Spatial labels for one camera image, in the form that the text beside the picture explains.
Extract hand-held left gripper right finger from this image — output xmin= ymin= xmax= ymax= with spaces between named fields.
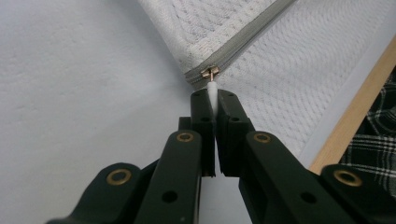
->
xmin=216 ymin=89 xmax=256 ymax=178

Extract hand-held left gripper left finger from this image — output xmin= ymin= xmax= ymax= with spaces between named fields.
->
xmin=178 ymin=88 xmax=218 ymax=178

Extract white zipper pull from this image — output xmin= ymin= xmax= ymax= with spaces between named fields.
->
xmin=200 ymin=64 xmax=220 ymax=117

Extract white mesh zipper bag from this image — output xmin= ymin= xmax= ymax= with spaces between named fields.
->
xmin=138 ymin=0 xmax=396 ymax=159

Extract black plaid clothing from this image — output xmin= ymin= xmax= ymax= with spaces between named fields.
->
xmin=339 ymin=65 xmax=396 ymax=200

